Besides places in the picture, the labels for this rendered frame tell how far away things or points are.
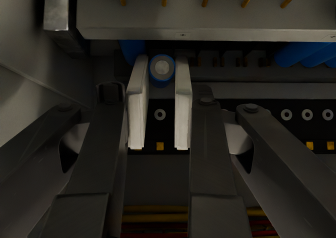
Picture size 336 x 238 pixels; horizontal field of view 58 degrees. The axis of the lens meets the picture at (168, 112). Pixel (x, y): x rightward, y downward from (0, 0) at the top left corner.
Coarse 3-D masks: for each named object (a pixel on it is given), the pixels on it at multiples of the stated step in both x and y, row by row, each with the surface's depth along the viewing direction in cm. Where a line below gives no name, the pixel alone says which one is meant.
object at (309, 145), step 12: (156, 108) 29; (168, 108) 29; (228, 108) 29; (276, 108) 30; (288, 108) 30; (300, 108) 30; (312, 108) 30; (324, 108) 30; (156, 120) 29; (168, 120) 29; (288, 120) 30; (300, 120) 30; (312, 120) 30; (324, 120) 30; (156, 132) 29; (168, 132) 29; (300, 132) 29; (312, 132) 29; (324, 132) 30; (144, 144) 29; (156, 144) 28; (168, 144) 29; (312, 144) 29; (324, 144) 29
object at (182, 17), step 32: (96, 0) 15; (128, 0) 15; (160, 0) 15; (192, 0) 16; (224, 0) 16; (256, 0) 16; (288, 0) 15; (320, 0) 16; (96, 32) 16; (128, 32) 16; (160, 32) 16; (192, 32) 16; (224, 32) 16; (256, 32) 16; (288, 32) 16; (320, 32) 16
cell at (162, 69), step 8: (160, 56) 19; (168, 56) 19; (152, 64) 19; (160, 64) 19; (168, 64) 19; (152, 72) 19; (160, 72) 19; (168, 72) 19; (152, 80) 21; (160, 80) 19; (168, 80) 20
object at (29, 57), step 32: (0, 0) 12; (32, 0) 15; (64, 0) 15; (0, 32) 12; (32, 32) 15; (64, 32) 15; (0, 64) 12; (32, 64) 15; (64, 64) 20; (64, 96) 21; (160, 96) 29; (224, 96) 29; (256, 96) 29; (288, 96) 29; (320, 96) 29
